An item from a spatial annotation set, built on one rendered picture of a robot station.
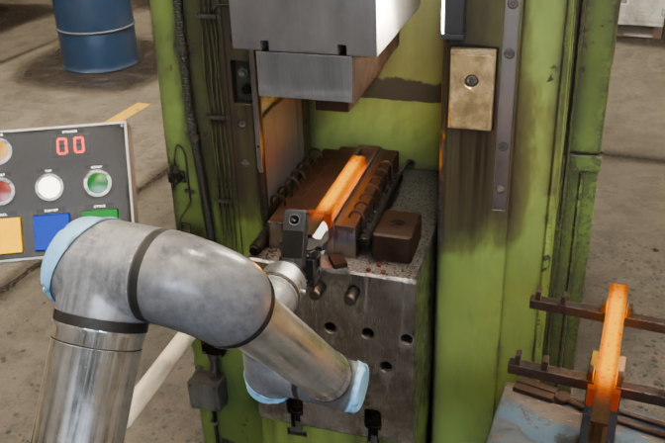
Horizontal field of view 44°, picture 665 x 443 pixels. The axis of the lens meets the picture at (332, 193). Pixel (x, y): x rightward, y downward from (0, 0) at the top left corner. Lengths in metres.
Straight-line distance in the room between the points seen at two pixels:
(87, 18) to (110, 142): 4.47
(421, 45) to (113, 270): 1.26
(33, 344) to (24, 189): 1.53
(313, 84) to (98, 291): 0.78
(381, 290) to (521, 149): 0.41
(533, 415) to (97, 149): 1.06
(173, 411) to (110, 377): 1.82
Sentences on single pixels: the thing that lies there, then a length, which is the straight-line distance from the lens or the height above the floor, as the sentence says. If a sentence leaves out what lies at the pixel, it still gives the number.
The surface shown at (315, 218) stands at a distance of 1.72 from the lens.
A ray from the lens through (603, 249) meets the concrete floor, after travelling 3.76.
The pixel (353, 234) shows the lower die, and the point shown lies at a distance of 1.75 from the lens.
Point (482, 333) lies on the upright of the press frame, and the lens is 1.99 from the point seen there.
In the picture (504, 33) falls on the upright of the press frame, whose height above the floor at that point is 1.39.
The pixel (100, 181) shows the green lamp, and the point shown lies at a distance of 1.81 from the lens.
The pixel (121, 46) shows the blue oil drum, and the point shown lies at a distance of 6.37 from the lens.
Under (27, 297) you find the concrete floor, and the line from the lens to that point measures 3.61.
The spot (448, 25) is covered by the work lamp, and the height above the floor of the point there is 1.41.
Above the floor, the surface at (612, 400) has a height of 0.95.
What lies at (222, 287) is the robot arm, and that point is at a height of 1.31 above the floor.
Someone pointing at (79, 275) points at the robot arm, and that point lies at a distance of 1.02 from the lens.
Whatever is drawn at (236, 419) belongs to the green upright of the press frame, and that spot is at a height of 0.25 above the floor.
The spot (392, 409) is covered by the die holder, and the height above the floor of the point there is 0.56.
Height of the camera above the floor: 1.82
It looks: 26 degrees down
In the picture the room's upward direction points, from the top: 2 degrees counter-clockwise
